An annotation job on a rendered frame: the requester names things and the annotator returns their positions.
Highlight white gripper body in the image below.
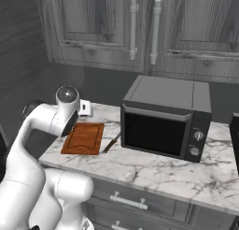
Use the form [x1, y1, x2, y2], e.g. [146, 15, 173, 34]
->
[78, 99, 94, 118]

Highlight white drawer handle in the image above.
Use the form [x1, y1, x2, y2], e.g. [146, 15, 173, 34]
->
[109, 191, 149, 211]

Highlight brown wooden cutting board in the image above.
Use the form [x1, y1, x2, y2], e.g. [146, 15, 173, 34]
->
[60, 122, 105, 156]

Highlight knife with brown handle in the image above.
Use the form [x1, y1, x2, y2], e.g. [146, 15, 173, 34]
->
[101, 132, 122, 154]

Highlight white cupboard door handle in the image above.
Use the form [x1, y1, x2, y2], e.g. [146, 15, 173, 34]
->
[128, 0, 140, 62]
[149, 0, 162, 66]

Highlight grey drawer front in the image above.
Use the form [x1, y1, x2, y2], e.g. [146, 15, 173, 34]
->
[90, 177, 195, 223]
[86, 198, 188, 230]

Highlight black countertop appliance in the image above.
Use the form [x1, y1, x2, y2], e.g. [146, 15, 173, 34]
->
[229, 112, 239, 176]

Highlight dark grey microwave oven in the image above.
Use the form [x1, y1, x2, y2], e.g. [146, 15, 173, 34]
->
[119, 74, 214, 164]

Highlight grey wooden cupboard door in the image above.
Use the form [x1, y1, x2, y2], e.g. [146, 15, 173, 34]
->
[145, 0, 239, 84]
[35, 0, 146, 74]

